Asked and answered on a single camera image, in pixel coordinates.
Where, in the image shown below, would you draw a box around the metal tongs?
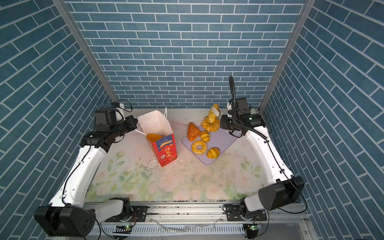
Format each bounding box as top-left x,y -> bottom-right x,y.
211,106 -> 222,118

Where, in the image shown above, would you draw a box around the small twisted fake bread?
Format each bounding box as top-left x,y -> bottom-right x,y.
208,104 -> 221,124

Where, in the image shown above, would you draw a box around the round striped fake bun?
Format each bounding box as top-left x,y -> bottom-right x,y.
207,147 -> 221,159

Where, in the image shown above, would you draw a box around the oval golden fake bread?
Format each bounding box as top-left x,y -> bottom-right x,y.
147,134 -> 164,143

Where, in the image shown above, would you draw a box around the red white paper bag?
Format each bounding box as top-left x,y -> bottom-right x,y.
138,110 -> 178,167

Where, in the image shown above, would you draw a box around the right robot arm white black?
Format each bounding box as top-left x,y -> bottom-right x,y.
221,97 -> 305,220

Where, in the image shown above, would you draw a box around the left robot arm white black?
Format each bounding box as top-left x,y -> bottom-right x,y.
34,107 -> 138,238

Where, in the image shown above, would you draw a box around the small striped fake bun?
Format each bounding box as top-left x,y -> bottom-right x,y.
200,130 -> 211,143

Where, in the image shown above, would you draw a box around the brown fake croissant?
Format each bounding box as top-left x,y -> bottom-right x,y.
187,122 -> 201,142

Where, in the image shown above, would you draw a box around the glazed fake donut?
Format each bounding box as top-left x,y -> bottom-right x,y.
191,140 -> 208,155

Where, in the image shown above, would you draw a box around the lavender plastic tray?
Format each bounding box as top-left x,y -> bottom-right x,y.
179,119 -> 237,166

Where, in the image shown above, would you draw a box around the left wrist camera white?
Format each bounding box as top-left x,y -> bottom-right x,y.
111,102 -> 125,121

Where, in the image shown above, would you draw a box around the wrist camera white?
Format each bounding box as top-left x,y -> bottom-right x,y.
227,101 -> 233,118
111,102 -> 125,121

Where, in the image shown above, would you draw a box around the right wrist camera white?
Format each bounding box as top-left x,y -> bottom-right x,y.
227,101 -> 233,118

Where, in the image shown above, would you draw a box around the large ring-shaped fake bread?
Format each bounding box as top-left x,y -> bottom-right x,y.
202,116 -> 220,132

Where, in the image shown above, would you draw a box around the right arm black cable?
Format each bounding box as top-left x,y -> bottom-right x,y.
228,74 -> 308,214

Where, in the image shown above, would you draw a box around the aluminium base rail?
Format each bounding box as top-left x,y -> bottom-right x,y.
85,201 -> 317,240

